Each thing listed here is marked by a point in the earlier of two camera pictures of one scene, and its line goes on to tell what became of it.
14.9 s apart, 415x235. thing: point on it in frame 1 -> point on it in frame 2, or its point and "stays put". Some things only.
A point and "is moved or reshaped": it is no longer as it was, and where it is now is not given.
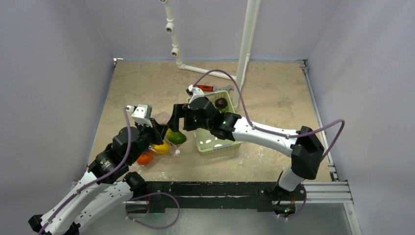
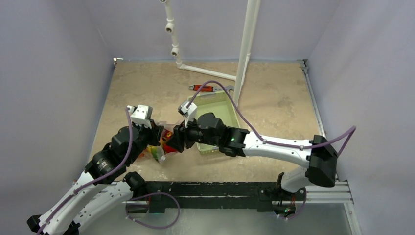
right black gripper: [185, 117] -> [179, 136]
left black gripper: [158, 139] stays put
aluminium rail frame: [337, 191] stays put
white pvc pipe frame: [253, 12] stays put
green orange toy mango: [175, 138] is moved or reshaped
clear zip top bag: [160, 120] is moved or reshaped
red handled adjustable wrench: [208, 88] stays put
